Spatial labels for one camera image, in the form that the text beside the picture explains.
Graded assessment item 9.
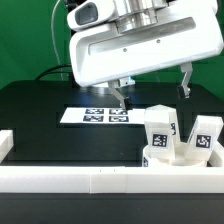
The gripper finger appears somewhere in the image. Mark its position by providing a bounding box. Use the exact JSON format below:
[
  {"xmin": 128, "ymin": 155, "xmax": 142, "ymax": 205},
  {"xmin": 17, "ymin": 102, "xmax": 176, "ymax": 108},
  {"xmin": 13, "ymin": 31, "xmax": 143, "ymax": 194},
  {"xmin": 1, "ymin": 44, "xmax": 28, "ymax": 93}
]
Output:
[
  {"xmin": 177, "ymin": 63, "xmax": 193, "ymax": 99},
  {"xmin": 108, "ymin": 80, "xmax": 131, "ymax": 110}
]

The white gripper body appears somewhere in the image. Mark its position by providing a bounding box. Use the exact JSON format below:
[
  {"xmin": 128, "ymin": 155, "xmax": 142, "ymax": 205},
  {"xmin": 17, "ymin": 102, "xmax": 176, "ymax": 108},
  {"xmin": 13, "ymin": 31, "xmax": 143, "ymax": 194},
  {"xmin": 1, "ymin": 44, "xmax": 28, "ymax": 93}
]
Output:
[{"xmin": 69, "ymin": 4, "xmax": 224, "ymax": 87}]

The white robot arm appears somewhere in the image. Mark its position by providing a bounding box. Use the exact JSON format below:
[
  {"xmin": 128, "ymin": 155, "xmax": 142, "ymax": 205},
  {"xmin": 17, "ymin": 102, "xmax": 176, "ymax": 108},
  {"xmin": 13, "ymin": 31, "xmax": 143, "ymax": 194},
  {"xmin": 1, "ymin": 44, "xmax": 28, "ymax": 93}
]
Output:
[{"xmin": 67, "ymin": 0, "xmax": 224, "ymax": 110}]

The white sheet with tags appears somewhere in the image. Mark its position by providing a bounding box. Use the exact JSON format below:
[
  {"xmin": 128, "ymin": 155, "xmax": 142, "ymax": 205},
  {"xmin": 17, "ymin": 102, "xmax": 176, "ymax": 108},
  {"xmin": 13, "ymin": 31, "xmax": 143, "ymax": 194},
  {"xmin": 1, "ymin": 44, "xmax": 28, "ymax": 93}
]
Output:
[{"xmin": 60, "ymin": 107, "xmax": 145, "ymax": 124}]

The black cable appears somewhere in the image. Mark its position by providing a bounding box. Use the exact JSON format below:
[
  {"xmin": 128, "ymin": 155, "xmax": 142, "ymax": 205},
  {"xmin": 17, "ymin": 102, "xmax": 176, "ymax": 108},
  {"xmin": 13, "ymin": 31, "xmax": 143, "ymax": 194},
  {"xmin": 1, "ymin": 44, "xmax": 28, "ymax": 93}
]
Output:
[{"xmin": 35, "ymin": 63, "xmax": 76, "ymax": 82}]

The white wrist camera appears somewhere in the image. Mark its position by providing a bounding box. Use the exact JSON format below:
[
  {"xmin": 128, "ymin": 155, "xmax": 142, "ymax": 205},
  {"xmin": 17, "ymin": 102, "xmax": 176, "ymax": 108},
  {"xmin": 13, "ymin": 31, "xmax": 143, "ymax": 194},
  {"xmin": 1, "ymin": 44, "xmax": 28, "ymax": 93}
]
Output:
[{"xmin": 67, "ymin": 0, "xmax": 115, "ymax": 31}]

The grey cable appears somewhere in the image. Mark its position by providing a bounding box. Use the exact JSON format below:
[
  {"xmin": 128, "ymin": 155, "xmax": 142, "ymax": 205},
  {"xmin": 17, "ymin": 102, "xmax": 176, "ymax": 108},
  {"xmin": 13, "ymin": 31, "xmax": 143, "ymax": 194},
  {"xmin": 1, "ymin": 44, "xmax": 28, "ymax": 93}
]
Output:
[{"xmin": 50, "ymin": 0, "xmax": 65, "ymax": 81}]

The white U-shaped fence frame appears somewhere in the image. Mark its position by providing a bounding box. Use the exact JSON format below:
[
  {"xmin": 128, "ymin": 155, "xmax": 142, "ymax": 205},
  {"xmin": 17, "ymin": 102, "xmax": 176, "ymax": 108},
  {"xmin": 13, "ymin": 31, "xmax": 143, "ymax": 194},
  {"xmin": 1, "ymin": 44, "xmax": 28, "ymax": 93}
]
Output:
[{"xmin": 0, "ymin": 130, "xmax": 224, "ymax": 194}]

